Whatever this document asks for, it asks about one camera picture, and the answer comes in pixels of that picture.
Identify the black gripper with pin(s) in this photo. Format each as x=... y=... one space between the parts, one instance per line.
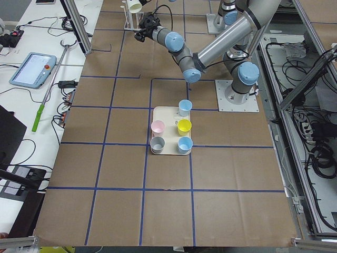
x=146 y=33

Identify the blue teach pendant tablet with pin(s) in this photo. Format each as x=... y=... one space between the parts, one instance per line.
x=34 y=71

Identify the grey plastic cup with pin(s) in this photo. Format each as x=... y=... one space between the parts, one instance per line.
x=157 y=144

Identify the pale green white cup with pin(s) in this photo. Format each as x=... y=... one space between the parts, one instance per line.
x=134 y=6

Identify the light blue cup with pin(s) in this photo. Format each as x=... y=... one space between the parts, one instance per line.
x=184 y=145
x=184 y=107

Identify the white wire cup rack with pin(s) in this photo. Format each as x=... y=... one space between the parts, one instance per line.
x=131 y=20

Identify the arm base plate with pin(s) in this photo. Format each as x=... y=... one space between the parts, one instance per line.
x=215 y=23
x=230 y=101

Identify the aluminium frame post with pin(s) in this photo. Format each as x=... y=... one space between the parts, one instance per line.
x=73 y=15

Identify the cream plastic tray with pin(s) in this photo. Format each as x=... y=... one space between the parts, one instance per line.
x=170 y=116

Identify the pink plastic cup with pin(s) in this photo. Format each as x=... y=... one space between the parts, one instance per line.
x=157 y=128

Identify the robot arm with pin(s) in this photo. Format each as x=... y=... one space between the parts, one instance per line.
x=242 y=22

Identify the reacher grabber tool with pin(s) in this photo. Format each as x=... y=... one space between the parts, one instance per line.
x=42 y=105

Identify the yellow plastic cup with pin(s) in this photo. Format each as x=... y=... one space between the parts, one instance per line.
x=184 y=126

